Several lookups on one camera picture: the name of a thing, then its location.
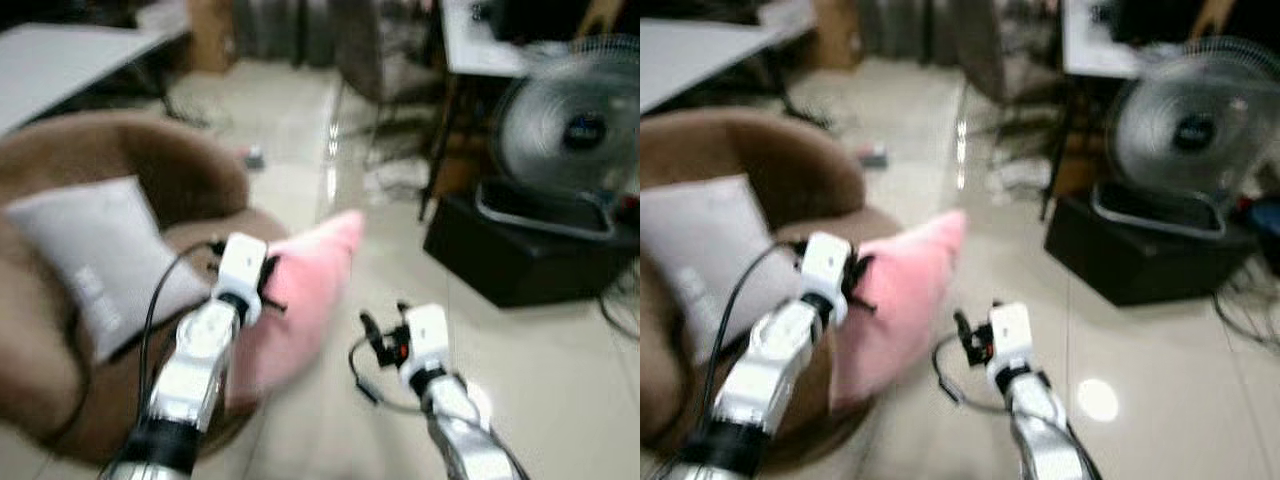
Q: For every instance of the pink pillow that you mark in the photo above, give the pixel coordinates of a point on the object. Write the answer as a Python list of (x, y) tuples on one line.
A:
[(900, 300), (300, 300)]

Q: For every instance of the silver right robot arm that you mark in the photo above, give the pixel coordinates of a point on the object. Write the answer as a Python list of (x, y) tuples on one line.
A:
[(1040, 430), (465, 430)]

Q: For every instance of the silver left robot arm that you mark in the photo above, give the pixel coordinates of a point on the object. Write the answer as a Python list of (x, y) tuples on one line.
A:
[(775, 375), (190, 370)]

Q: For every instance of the small grey floor object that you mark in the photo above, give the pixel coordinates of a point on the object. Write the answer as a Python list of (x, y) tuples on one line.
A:
[(254, 158), (875, 156)]

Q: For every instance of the brown round sofa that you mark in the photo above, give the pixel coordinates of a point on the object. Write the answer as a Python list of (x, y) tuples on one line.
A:
[(780, 150), (150, 150)]

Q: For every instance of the grey printed pillow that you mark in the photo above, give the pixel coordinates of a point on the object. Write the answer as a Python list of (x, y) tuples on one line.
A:
[(700, 250), (100, 250)]

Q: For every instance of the grey floor fan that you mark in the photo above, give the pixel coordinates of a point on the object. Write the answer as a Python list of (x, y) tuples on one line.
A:
[(1170, 130), (560, 130)]

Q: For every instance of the black box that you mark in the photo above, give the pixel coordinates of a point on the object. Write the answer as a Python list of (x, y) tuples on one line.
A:
[(1130, 260), (500, 260)]

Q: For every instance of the brown cardboard box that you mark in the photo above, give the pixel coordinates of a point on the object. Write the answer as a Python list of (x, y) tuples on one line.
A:
[(835, 32), (210, 35)]

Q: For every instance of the dark chair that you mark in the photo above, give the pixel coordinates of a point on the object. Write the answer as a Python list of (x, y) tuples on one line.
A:
[(370, 50), (1000, 50)]

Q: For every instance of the small white table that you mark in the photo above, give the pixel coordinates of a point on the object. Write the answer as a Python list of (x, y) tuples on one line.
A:
[(470, 50), (1085, 45)]

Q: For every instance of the long white table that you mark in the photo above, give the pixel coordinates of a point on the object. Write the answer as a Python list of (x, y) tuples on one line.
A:
[(690, 60), (60, 70)]

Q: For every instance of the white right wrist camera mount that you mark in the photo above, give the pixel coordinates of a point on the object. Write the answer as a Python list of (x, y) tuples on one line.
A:
[(428, 335), (1010, 335)]

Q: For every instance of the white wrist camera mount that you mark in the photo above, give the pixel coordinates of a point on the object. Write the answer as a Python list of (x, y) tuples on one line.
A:
[(428, 335), (828, 265), (1010, 335), (240, 265)]

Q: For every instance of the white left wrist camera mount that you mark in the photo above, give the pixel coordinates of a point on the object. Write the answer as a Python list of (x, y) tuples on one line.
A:
[(240, 265), (828, 265)]

